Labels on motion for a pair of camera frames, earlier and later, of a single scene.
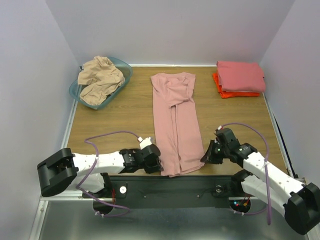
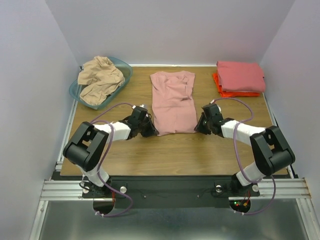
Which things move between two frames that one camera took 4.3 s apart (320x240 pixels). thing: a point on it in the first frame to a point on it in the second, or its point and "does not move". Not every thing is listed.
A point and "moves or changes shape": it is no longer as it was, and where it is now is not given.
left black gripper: [155, 164] to [148, 127]
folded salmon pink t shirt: [240, 76] does not move
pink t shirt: [178, 135] moves or changes shape
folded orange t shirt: [227, 94] does not move
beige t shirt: [99, 78] does not move
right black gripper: [213, 152] to [203, 124]
